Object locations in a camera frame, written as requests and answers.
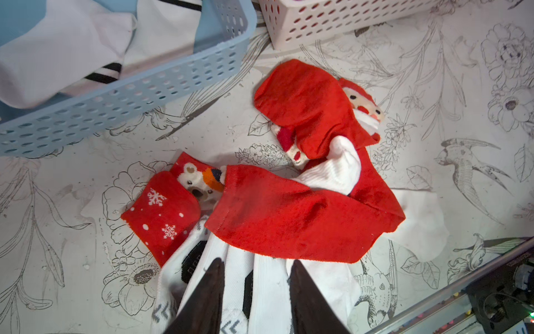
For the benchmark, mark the white sock black stripes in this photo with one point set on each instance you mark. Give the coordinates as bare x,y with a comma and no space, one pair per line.
165,30

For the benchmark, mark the light blue plastic basket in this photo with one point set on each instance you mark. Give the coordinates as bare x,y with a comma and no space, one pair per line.
224,33

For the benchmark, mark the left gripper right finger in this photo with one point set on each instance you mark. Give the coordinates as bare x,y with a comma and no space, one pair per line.
310,311

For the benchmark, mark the white sock chevron pattern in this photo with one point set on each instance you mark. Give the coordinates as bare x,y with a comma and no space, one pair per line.
256,296

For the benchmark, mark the plain white sock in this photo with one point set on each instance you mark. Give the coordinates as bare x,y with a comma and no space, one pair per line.
423,232

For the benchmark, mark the large plain red sock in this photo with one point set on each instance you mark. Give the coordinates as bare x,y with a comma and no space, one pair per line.
265,214

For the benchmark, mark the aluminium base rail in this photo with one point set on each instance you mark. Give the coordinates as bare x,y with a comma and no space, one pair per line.
439,308

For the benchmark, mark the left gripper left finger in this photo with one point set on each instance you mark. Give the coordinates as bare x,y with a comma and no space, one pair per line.
202,313

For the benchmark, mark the red snowflake sock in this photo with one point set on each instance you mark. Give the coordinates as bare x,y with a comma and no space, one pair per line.
171,204

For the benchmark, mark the white plastic basket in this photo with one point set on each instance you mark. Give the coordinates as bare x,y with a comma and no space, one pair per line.
294,23

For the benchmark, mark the red santa sock on table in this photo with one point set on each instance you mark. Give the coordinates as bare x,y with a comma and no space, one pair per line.
309,107

